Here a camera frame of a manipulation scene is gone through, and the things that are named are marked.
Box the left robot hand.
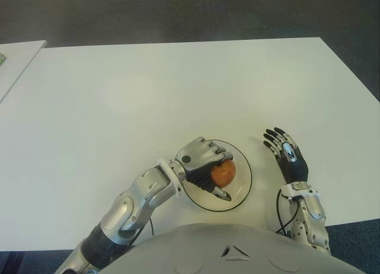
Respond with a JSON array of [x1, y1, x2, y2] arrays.
[[173, 136, 237, 202]]

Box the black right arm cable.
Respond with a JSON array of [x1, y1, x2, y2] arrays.
[[275, 188, 302, 235]]

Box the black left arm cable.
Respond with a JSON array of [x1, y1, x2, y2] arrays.
[[130, 216, 155, 247]]

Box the red yellow apple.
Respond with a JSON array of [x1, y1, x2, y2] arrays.
[[210, 159, 237, 188]]

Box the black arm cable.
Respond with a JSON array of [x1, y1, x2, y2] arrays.
[[130, 216, 155, 247], [275, 188, 302, 235]]

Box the white side table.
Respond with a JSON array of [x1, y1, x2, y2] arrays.
[[0, 39, 48, 104]]

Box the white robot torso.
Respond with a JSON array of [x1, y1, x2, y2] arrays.
[[96, 222, 365, 274]]

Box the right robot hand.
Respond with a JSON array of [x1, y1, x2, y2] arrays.
[[262, 126, 309, 187]]

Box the white plate with black rim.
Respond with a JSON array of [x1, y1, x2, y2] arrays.
[[180, 139, 253, 212]]

